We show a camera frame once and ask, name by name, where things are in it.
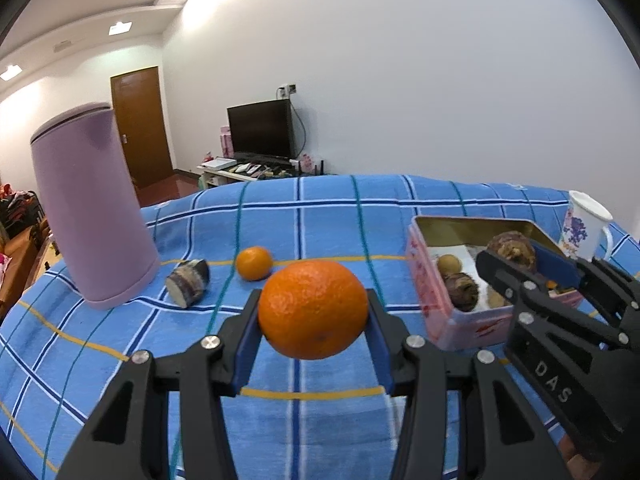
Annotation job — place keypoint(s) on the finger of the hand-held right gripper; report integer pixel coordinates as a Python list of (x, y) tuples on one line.
[(560, 265), (505, 277)]

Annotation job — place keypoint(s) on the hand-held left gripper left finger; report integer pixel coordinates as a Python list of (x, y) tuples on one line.
[(247, 355)]

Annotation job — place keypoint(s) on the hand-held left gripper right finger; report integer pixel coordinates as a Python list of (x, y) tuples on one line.
[(380, 355)]

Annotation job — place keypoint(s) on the brown taro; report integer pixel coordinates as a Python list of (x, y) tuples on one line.
[(462, 291), (512, 250)]

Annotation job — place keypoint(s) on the small yellow-brown fruit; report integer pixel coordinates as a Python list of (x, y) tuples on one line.
[(448, 263)]

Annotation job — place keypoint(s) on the pink tin box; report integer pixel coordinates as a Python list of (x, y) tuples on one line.
[(450, 330)]

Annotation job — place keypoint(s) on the person's right hand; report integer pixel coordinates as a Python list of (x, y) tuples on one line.
[(580, 465)]

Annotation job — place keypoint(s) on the white floral cup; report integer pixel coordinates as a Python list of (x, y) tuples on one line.
[(582, 230)]

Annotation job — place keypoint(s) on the cut taro piece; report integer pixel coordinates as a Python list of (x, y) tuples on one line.
[(187, 282)]

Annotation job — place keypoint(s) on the blue plaid blanket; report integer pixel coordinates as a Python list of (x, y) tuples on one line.
[(325, 220)]

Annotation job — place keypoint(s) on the white television stand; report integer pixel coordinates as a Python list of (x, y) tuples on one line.
[(220, 177)]

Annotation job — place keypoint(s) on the white flat box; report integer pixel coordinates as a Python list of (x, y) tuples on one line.
[(217, 163)]

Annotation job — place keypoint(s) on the small pink patterned box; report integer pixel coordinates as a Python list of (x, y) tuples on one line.
[(306, 162)]

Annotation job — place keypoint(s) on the purple cylindrical bottle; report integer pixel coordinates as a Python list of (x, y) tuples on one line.
[(95, 210)]

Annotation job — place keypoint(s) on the black television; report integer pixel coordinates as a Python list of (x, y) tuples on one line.
[(260, 130)]

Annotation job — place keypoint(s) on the brown wooden door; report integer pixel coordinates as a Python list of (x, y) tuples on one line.
[(142, 130)]

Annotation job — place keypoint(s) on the pile of clothes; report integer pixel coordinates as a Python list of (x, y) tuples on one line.
[(20, 207)]

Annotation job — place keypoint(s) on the ceiling light panel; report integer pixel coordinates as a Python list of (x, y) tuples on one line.
[(10, 72), (120, 28)]

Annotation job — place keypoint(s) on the ceiling air vent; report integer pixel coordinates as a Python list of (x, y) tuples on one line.
[(61, 45)]

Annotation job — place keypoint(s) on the wall power socket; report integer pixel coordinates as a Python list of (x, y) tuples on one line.
[(287, 90)]

